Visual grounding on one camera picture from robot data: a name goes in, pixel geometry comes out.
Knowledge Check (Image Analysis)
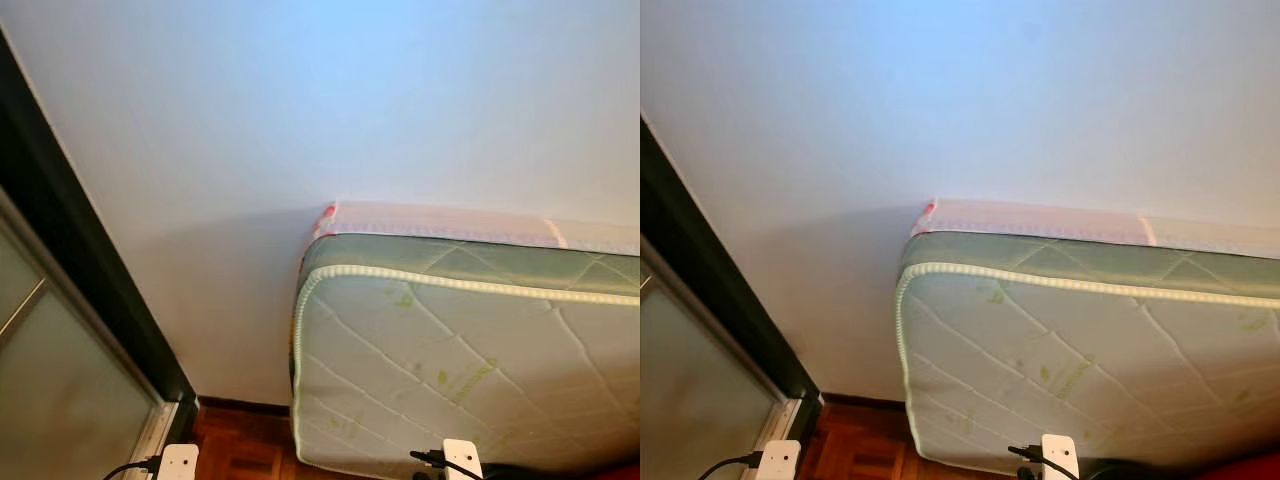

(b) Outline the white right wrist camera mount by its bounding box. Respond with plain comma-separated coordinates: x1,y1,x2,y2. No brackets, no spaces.
1041,433,1081,480
443,438,484,480

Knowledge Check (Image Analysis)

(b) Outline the black door frame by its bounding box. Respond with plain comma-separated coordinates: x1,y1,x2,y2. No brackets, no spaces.
640,115,823,441
0,25,199,446

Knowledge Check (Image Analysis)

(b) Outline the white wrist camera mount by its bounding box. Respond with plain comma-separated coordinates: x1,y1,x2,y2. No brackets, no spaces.
1041,433,1081,480
157,444,200,480
757,439,802,480
443,438,484,480

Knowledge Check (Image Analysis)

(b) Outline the dark wooden skirting board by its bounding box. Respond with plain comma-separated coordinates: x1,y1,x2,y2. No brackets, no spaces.
197,397,296,413
822,393,913,409

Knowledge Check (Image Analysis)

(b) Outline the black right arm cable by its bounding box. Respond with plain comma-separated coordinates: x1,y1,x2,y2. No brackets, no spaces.
409,450,481,480
1007,445,1076,480

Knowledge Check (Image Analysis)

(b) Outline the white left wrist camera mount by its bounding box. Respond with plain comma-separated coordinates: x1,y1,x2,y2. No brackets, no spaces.
757,439,802,480
157,444,200,480

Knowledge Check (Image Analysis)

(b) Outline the frosted glass sliding door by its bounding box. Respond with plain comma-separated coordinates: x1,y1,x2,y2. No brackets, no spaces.
0,190,179,480
640,240,804,480

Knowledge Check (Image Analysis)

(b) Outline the green white quilted mattress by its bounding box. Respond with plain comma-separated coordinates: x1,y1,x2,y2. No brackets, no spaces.
893,198,1280,477
290,200,641,480

